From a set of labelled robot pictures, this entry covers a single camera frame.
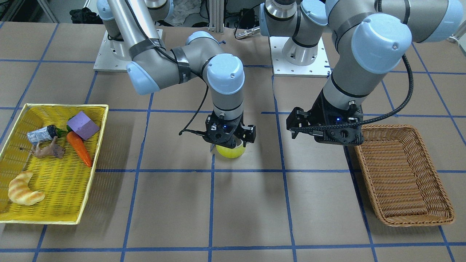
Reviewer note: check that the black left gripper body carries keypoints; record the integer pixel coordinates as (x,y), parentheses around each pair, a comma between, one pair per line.
(314,112)

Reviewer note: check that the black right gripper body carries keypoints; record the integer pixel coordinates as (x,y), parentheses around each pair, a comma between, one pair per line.
(249,132)

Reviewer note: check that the yellow tape roll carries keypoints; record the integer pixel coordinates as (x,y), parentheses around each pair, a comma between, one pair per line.
(231,153)

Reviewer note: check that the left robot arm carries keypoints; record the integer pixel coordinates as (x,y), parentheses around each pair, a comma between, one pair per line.
(371,37)

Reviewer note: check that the brown wicker basket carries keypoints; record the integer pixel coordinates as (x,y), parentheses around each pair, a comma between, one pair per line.
(402,183)

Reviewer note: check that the small labelled bottle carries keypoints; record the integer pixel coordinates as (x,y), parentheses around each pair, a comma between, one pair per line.
(44,134)

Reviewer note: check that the yellow woven basket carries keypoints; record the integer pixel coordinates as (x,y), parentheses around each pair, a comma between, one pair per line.
(66,182)

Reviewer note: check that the orange toy carrot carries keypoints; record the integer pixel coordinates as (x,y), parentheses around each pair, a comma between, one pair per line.
(78,145)

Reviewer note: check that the purple foam block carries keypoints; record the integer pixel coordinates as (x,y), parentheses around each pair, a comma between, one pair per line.
(83,126)

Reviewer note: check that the toy croissant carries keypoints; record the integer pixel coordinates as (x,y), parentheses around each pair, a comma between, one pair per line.
(19,191)

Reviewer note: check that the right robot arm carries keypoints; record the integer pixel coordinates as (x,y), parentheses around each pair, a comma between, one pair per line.
(152,67)

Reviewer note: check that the brown toy animal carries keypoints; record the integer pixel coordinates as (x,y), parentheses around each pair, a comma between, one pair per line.
(53,149)

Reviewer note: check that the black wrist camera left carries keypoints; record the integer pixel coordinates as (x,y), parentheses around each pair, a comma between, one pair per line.
(298,118)

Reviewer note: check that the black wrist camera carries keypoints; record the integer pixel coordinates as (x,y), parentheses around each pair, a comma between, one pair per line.
(298,118)
(248,134)

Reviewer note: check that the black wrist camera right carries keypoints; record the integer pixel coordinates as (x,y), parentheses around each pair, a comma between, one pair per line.
(248,134)

